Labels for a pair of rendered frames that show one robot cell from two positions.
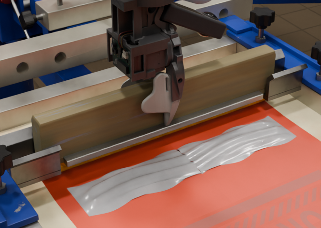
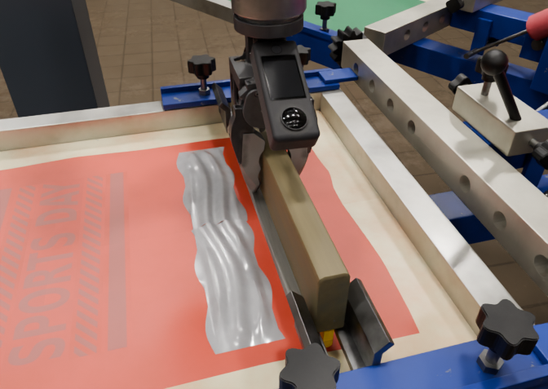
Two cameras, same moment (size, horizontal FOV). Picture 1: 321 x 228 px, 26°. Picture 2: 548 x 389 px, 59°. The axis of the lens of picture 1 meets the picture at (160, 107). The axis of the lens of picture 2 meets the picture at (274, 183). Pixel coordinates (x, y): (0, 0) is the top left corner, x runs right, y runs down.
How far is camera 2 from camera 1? 114 cm
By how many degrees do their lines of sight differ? 83
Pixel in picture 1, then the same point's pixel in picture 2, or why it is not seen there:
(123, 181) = (210, 174)
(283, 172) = (147, 303)
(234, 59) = (300, 218)
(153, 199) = (174, 189)
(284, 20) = not seen: outside the picture
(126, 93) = not seen: hidden behind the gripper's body
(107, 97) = not seen: hidden behind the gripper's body
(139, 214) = (161, 178)
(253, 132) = (240, 295)
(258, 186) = (139, 270)
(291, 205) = (87, 287)
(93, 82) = (377, 160)
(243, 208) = (115, 246)
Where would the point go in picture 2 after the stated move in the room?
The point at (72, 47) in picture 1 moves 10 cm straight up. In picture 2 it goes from (421, 127) to (435, 57)
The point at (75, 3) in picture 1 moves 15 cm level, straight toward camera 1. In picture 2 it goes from (488, 103) to (369, 95)
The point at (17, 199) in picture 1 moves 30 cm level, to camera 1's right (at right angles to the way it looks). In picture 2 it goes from (188, 99) to (77, 214)
